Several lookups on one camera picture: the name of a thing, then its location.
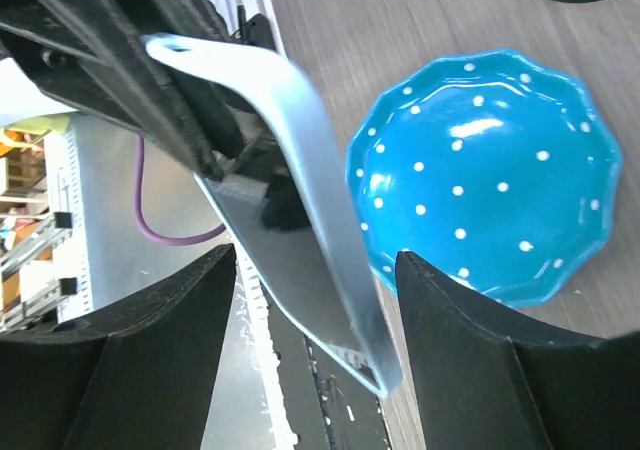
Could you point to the phone with light blue case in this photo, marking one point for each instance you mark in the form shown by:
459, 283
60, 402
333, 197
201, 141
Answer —
291, 210

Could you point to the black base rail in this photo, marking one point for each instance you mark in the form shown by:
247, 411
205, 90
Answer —
325, 407

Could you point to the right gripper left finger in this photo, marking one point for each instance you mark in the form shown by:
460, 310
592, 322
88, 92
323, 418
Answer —
136, 374

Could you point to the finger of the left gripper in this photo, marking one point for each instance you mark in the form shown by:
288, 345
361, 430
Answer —
89, 54

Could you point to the blue polka dot plate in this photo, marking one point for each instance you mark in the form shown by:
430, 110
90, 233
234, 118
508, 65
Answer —
495, 169

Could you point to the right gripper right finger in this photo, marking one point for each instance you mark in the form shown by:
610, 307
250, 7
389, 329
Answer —
489, 377

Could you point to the white cable duct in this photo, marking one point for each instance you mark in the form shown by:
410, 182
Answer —
70, 252

